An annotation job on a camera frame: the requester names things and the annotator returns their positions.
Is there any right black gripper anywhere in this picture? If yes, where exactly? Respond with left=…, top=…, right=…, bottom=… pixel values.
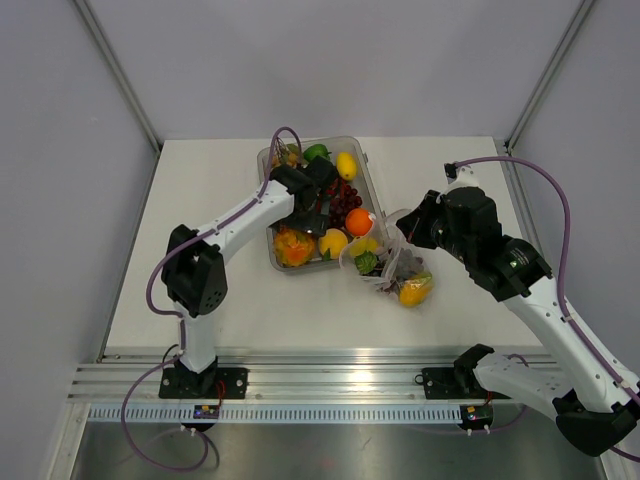
left=397, top=190, right=475, bottom=265

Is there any clear zip top bag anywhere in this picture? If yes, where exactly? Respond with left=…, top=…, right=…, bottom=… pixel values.
left=338, top=209, right=435, bottom=308

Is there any yellow green mango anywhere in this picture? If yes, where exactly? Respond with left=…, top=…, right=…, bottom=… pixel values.
left=398, top=272, right=434, bottom=307

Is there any dark blue grape bunch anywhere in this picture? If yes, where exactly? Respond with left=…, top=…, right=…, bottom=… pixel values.
left=354, top=251, right=390, bottom=277

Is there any red grape bunch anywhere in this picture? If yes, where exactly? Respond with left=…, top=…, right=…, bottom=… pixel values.
left=380, top=248, right=432, bottom=295
left=329, top=180, right=362, bottom=228

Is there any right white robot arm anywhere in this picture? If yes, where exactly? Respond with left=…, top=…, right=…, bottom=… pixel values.
left=396, top=160, right=639, bottom=457

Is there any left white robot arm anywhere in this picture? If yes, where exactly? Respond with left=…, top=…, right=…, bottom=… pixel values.
left=152, top=156, right=339, bottom=399

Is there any clear plastic food bin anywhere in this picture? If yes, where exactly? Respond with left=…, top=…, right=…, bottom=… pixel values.
left=257, top=136, right=384, bottom=273

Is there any small yellow fruit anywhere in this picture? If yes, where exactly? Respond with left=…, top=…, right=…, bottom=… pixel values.
left=317, top=228, right=349, bottom=260

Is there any orange spiky pineapple fruit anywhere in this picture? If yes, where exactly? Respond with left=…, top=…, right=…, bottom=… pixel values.
left=273, top=227, right=316, bottom=268

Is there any yellow lemon at back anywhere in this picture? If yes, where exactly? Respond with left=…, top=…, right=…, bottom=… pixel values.
left=336, top=152, right=358, bottom=182

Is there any green bell pepper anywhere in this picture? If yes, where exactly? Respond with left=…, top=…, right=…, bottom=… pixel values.
left=303, top=143, right=331, bottom=163

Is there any tan grape bunch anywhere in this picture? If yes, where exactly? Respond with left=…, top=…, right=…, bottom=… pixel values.
left=271, top=143, right=301, bottom=169

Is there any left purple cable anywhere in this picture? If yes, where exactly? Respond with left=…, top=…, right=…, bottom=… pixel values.
left=119, top=126, right=304, bottom=474

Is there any right aluminium frame post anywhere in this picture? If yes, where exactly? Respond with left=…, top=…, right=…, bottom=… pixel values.
left=503, top=0, right=599, bottom=154

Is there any aluminium frame post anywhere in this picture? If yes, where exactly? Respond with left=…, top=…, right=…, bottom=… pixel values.
left=70, top=0, right=163, bottom=157
left=503, top=0, right=599, bottom=154

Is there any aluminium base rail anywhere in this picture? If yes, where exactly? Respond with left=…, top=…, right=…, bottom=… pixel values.
left=64, top=347, right=611, bottom=406

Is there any left aluminium frame post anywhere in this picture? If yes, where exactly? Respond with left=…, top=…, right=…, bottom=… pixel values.
left=70, top=0, right=163, bottom=157

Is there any white slotted cable duct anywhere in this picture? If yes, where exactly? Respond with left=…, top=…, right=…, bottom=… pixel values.
left=88, top=403, right=462, bottom=425

